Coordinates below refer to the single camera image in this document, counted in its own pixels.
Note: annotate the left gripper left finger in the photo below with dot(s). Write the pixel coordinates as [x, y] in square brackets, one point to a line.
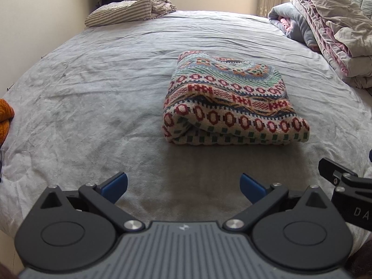
[101, 199]

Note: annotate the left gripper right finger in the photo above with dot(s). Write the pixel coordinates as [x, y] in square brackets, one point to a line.
[264, 199]

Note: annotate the multicolour patterned knit sweater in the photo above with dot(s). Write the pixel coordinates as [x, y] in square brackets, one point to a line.
[214, 100]

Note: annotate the grey bed sheet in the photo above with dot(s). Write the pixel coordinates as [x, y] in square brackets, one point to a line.
[93, 107]

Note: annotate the orange knit garment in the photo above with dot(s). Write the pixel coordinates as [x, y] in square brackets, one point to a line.
[6, 115]

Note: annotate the beige and pink comforter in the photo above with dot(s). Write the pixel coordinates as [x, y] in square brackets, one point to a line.
[343, 34]

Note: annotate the grey blue folded blanket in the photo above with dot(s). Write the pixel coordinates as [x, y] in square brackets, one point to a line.
[293, 25]

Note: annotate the striped beige folded cloth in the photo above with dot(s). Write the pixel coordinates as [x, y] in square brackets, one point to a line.
[127, 11]

